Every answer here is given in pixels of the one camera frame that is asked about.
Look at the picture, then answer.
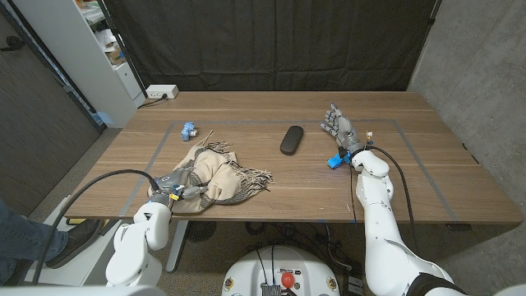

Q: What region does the blue lego piece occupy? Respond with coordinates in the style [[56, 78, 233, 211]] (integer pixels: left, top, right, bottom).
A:
[[326, 152, 353, 169]]

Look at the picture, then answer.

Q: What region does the person's leg in jeans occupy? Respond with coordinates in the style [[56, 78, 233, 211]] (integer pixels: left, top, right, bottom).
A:
[[0, 199, 69, 284]]

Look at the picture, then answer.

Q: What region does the white shelf cabinet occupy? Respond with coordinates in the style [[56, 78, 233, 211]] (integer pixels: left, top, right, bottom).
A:
[[12, 0, 147, 128]]

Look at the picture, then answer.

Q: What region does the person's dark shoe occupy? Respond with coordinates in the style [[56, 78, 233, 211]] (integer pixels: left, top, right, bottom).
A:
[[44, 218, 104, 270]]

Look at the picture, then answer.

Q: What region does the black glasses case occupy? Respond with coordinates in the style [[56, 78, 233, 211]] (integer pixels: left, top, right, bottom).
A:
[[279, 124, 306, 156]]

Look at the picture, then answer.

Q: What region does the white power strip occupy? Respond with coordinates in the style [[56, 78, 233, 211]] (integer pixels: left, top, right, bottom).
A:
[[145, 83, 180, 99]]

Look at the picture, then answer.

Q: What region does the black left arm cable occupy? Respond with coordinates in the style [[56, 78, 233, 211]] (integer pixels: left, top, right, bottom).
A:
[[31, 169, 160, 284]]

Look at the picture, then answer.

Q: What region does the beige plaid fringed scarf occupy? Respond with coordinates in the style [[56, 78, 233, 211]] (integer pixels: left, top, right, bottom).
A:
[[164, 130, 275, 215]]

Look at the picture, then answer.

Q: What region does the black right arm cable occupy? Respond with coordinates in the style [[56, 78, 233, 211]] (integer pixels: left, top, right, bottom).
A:
[[365, 145, 418, 254]]

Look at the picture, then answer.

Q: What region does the grey table leg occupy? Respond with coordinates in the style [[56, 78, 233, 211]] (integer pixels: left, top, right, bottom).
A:
[[165, 220, 189, 273]]

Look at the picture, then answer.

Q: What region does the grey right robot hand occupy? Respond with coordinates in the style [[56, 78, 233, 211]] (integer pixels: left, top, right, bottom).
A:
[[320, 102, 365, 154]]

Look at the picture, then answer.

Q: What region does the cardboard box on shelf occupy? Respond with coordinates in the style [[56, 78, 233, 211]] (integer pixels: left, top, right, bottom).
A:
[[104, 44, 126, 65]]

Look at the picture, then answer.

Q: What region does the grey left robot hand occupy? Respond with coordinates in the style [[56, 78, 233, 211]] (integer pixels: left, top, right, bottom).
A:
[[147, 171, 209, 206]]

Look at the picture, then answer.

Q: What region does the black round floor object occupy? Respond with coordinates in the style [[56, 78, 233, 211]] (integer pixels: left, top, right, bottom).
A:
[[185, 220, 218, 243]]

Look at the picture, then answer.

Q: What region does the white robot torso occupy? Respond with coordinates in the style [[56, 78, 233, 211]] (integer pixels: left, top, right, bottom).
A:
[[221, 245, 341, 296]]

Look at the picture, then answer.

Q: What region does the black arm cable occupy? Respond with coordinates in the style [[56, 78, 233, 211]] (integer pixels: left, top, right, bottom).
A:
[[365, 145, 418, 254], [31, 169, 160, 284]]

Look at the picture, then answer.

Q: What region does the black floor power strip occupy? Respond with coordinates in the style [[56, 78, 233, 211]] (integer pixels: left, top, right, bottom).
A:
[[342, 262, 365, 296]]

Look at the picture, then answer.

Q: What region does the small light blue toy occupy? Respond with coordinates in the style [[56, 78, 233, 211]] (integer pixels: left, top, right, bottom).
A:
[[181, 120, 199, 142]]

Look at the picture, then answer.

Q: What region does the black power strip cord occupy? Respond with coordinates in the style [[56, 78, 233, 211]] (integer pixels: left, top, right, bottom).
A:
[[137, 93, 168, 110]]

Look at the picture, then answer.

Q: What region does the black door handle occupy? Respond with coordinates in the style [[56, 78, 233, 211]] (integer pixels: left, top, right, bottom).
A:
[[0, 35, 25, 53]]

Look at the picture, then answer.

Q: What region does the black curtain backdrop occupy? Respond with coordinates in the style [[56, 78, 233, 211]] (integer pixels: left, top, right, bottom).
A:
[[102, 0, 443, 92]]

